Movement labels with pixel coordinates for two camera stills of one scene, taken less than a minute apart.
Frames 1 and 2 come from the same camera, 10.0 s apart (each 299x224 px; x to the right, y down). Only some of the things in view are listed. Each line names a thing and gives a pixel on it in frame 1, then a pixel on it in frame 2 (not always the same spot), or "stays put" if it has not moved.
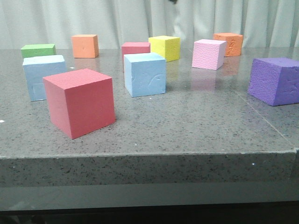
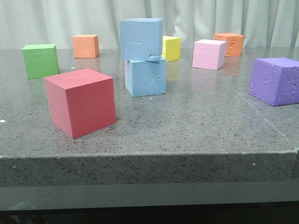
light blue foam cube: (145, 74) stays put
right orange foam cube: (233, 47) stays put
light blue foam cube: (36, 68) to (141, 38)
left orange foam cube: (85, 46) stays put
